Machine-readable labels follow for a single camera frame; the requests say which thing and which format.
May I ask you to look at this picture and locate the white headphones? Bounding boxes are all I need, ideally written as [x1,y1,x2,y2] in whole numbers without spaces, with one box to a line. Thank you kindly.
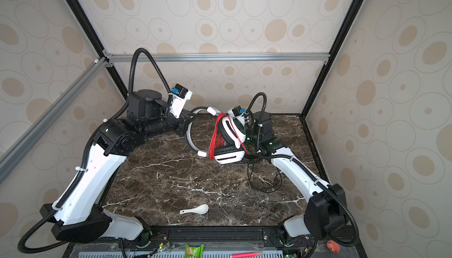
[185,107,247,164]

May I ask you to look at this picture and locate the red headphone cable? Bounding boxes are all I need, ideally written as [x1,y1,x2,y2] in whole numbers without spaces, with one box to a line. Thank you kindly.
[208,112,248,160]

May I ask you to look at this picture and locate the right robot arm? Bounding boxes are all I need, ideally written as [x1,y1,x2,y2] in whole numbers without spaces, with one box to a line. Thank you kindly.
[245,93,360,247]

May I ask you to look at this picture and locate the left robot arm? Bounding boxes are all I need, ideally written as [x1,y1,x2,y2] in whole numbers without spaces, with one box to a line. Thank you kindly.
[18,48,192,253]

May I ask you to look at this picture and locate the white ceramic spoon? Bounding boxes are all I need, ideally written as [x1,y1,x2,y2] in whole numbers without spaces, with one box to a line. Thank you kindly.
[180,204,209,214]

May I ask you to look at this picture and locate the pink pen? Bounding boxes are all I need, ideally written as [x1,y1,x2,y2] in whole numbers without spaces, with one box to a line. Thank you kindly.
[231,252,262,258]

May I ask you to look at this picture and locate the red round button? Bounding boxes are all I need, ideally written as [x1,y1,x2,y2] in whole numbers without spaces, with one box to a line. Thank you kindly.
[326,240,341,253]

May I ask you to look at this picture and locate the green snack packet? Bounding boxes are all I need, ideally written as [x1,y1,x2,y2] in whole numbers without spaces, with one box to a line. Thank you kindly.
[184,244,205,258]

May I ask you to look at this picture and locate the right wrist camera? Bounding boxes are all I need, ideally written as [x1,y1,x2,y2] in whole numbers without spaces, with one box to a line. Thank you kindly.
[228,106,250,127]

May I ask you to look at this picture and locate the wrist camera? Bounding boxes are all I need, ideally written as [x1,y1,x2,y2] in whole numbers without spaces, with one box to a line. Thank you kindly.
[169,84,193,119]
[228,106,250,127]

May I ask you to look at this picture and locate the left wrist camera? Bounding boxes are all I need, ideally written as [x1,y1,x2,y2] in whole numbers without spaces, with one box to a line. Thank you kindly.
[169,84,193,119]

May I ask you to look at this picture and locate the horizontal aluminium rail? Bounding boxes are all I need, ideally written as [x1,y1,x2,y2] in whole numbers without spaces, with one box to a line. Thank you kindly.
[103,52,331,64]

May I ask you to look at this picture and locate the left black frame post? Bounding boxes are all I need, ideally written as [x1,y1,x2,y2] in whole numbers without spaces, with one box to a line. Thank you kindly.
[65,0,128,117]

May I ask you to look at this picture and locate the black frame post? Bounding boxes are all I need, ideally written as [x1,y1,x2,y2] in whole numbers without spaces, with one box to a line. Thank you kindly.
[65,0,128,117]
[301,0,364,120]

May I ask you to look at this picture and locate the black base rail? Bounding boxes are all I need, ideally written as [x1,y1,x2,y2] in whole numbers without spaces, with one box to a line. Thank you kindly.
[72,224,357,250]

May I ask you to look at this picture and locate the left slanted aluminium rail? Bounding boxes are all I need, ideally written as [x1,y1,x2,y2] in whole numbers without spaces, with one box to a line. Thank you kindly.
[1,57,107,181]

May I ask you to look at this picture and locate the right black frame post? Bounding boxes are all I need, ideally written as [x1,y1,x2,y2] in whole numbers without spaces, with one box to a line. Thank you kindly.
[301,0,364,120]

